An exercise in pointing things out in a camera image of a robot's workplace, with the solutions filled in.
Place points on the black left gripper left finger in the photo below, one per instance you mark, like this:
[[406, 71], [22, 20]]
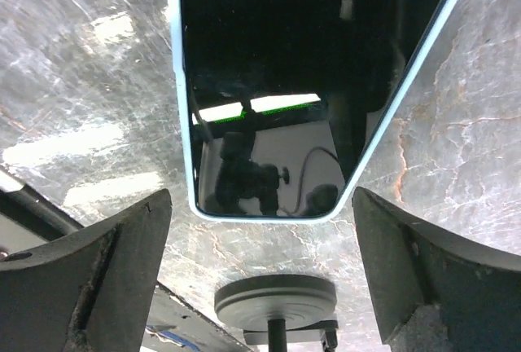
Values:
[[90, 290]]

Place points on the black round-base phone stand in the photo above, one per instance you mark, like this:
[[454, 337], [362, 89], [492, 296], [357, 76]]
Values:
[[275, 305]]

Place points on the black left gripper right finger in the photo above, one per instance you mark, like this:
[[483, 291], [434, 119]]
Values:
[[412, 264]]

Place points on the blue-cased smartphone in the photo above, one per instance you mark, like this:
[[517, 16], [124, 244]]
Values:
[[283, 102]]

